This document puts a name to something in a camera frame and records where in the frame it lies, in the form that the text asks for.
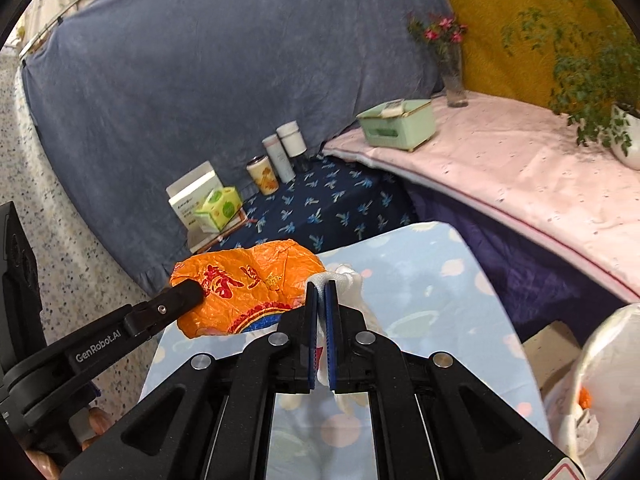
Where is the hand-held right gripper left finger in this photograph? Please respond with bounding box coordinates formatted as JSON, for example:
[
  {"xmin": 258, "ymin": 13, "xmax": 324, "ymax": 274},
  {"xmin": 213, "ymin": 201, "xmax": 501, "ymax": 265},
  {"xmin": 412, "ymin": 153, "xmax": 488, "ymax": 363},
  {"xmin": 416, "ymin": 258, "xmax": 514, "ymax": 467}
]
[{"xmin": 62, "ymin": 281, "xmax": 321, "ymax": 480}]

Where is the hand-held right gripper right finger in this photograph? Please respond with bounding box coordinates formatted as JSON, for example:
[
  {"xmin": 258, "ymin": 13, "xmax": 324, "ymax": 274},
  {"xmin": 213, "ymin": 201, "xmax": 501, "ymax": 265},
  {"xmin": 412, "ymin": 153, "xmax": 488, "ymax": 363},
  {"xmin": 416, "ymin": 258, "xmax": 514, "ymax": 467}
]
[{"xmin": 324, "ymin": 281, "xmax": 586, "ymax": 480}]

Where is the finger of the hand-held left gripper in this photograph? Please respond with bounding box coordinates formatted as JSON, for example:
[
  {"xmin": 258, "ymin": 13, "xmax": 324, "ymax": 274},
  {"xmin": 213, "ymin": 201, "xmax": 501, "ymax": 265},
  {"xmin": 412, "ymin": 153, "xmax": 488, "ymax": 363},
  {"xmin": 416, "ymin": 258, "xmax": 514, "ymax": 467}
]
[{"xmin": 4, "ymin": 280, "xmax": 206, "ymax": 402}]

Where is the white tissue paper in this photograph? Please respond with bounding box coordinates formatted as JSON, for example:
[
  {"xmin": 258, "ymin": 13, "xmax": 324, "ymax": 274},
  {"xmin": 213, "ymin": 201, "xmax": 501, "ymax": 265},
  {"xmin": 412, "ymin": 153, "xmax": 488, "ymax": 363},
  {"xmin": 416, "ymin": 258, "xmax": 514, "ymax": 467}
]
[{"xmin": 305, "ymin": 262, "xmax": 388, "ymax": 416}]

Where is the white lined trash bin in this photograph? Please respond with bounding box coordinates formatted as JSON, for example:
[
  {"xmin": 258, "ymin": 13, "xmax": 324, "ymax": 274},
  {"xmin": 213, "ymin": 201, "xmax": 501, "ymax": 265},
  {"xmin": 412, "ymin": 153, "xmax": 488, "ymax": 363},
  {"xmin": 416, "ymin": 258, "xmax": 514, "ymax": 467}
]
[{"xmin": 542, "ymin": 302, "xmax": 640, "ymax": 478}]

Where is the person's left hand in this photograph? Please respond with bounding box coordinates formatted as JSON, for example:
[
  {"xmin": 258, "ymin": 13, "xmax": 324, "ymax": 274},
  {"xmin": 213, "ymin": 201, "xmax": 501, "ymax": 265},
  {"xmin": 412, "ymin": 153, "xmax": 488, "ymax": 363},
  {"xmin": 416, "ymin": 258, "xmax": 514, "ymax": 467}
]
[{"xmin": 25, "ymin": 405, "xmax": 113, "ymax": 478}]

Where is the brown wooden tray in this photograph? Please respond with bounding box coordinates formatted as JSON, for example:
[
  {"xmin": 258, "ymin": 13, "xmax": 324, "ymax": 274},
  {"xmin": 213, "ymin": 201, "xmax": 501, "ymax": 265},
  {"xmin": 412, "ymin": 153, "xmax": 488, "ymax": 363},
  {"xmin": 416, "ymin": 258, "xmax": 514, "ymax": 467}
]
[{"xmin": 187, "ymin": 210, "xmax": 249, "ymax": 255}]

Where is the light blue planet tablecloth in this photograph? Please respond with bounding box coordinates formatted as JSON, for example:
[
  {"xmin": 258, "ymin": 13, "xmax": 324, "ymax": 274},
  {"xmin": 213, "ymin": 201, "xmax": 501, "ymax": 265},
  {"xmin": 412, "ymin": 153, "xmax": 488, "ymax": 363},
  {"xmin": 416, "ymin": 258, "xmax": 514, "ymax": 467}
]
[{"xmin": 140, "ymin": 220, "xmax": 553, "ymax": 480}]

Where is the white cardboard box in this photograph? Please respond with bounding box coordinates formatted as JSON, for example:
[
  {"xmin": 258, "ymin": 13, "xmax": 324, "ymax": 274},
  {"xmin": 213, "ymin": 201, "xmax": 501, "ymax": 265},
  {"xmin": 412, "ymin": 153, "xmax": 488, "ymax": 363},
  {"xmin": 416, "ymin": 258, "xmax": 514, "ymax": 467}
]
[{"xmin": 166, "ymin": 161, "xmax": 223, "ymax": 233}]

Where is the green tissue pack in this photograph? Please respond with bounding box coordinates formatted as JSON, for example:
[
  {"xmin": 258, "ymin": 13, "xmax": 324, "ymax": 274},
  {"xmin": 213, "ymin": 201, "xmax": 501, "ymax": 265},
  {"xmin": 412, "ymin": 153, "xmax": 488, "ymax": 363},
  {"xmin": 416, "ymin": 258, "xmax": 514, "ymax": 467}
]
[{"xmin": 195, "ymin": 186, "xmax": 243, "ymax": 233}]

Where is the navy patterned cloth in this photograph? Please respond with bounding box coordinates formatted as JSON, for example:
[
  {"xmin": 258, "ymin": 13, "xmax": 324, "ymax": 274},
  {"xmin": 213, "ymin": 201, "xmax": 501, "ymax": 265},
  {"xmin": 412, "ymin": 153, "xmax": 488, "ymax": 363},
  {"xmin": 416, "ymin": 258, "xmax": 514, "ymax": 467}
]
[{"xmin": 190, "ymin": 155, "xmax": 418, "ymax": 256}]

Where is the yellow printed can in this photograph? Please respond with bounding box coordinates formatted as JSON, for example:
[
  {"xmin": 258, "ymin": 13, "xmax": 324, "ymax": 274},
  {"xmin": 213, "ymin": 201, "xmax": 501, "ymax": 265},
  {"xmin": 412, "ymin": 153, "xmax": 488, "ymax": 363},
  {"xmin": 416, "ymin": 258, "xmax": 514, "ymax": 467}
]
[{"xmin": 246, "ymin": 156, "xmax": 279, "ymax": 196}]

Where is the slim white tumbler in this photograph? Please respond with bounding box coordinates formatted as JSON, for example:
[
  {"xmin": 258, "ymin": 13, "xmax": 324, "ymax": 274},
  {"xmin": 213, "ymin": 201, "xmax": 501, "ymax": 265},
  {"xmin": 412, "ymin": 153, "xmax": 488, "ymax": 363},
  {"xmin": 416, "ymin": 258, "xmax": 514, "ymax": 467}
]
[{"xmin": 262, "ymin": 135, "xmax": 297, "ymax": 184}]

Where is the wide white tumbler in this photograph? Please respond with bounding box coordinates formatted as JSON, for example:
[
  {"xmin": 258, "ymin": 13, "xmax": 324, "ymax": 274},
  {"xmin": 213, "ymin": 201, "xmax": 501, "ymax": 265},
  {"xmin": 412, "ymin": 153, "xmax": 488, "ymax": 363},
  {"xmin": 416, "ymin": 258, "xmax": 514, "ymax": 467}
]
[{"xmin": 276, "ymin": 121, "xmax": 307, "ymax": 158}]

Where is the dark purple cloth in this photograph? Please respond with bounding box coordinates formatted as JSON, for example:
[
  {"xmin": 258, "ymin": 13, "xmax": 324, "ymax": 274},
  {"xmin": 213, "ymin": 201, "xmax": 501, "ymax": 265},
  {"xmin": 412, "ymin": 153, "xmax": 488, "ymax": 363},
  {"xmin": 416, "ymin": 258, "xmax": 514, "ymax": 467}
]
[{"xmin": 402, "ymin": 180, "xmax": 633, "ymax": 346}]

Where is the mint green box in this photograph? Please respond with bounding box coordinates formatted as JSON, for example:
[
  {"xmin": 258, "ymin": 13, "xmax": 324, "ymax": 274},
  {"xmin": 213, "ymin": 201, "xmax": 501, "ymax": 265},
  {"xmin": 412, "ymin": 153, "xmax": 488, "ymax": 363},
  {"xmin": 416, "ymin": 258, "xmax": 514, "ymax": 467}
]
[{"xmin": 356, "ymin": 99, "xmax": 437, "ymax": 153}]

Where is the dark blue blanket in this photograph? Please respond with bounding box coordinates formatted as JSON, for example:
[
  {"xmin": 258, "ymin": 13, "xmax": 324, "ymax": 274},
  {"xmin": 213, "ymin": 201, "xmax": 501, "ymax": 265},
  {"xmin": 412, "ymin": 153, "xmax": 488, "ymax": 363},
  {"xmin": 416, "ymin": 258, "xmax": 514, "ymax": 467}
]
[{"xmin": 20, "ymin": 0, "xmax": 456, "ymax": 296}]

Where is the pink speckled cloth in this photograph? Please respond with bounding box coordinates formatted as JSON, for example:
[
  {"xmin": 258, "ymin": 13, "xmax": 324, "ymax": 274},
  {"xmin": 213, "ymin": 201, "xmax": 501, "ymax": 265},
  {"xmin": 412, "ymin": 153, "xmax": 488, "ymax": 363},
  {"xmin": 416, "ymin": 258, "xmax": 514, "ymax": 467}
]
[{"xmin": 322, "ymin": 91, "xmax": 640, "ymax": 303}]

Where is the glass vase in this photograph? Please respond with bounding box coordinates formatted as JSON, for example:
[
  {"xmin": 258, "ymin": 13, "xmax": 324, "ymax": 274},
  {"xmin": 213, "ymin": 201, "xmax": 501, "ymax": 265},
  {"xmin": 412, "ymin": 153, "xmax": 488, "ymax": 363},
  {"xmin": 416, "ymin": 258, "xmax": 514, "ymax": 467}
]
[{"xmin": 440, "ymin": 52, "xmax": 469, "ymax": 108}]

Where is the red flower bunch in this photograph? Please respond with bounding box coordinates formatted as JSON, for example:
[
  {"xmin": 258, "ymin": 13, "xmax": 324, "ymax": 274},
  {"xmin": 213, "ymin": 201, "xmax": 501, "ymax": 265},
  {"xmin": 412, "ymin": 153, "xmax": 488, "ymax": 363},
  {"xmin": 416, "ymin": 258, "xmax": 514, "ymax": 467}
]
[{"xmin": 407, "ymin": 12, "xmax": 468, "ymax": 61}]

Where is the yellow cloth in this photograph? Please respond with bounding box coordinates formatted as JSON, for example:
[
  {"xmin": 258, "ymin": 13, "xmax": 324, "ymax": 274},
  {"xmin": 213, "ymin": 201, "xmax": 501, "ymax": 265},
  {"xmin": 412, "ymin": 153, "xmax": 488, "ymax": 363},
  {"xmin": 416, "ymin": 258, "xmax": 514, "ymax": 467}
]
[{"xmin": 425, "ymin": 0, "xmax": 640, "ymax": 116}]

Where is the green plant in white pot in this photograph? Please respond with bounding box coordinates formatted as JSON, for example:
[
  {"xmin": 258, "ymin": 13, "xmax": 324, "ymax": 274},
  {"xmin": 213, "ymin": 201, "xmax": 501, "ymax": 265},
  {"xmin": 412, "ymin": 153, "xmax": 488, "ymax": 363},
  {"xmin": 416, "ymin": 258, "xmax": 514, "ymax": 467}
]
[{"xmin": 500, "ymin": 0, "xmax": 640, "ymax": 171}]

